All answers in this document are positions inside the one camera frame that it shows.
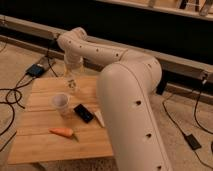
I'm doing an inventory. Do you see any clear plastic bottle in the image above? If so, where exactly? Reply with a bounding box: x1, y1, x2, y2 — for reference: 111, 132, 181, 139
64, 68, 83, 93

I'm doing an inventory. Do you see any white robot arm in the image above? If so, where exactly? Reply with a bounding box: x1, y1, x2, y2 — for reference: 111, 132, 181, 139
57, 27, 173, 171

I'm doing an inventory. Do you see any black power adapter box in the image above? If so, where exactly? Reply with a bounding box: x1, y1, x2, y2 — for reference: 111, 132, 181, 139
26, 64, 45, 78

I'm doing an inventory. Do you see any white paper cup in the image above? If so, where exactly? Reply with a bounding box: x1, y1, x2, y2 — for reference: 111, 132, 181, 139
51, 93, 70, 117

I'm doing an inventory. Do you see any black smartphone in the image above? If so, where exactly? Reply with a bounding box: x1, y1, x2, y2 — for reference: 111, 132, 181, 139
74, 104, 94, 123

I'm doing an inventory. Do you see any orange carrot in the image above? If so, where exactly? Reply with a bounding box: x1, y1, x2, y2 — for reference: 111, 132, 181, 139
50, 128, 73, 138

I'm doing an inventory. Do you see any wooden table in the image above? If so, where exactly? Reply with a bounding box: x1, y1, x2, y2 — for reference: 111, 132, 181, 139
8, 77, 113, 164

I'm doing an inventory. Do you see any black power brick right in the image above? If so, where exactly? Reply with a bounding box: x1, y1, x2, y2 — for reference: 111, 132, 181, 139
184, 134, 201, 150

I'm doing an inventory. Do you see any black cable on floor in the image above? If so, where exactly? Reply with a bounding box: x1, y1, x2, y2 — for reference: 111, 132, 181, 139
0, 39, 59, 153

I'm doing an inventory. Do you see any black cable right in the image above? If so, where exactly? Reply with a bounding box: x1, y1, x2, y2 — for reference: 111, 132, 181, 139
161, 78, 213, 169

